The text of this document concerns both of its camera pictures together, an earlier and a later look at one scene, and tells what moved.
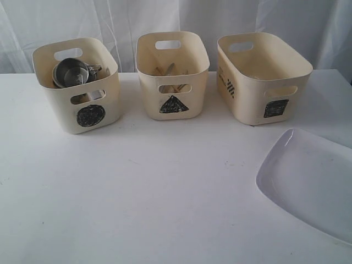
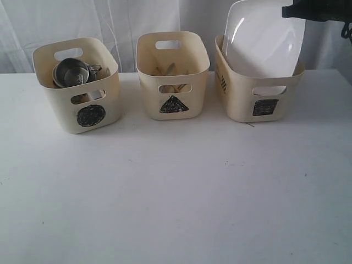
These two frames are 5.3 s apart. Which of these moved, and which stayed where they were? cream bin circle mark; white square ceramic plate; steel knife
Moved: white square ceramic plate
Stayed: cream bin circle mark; steel knife
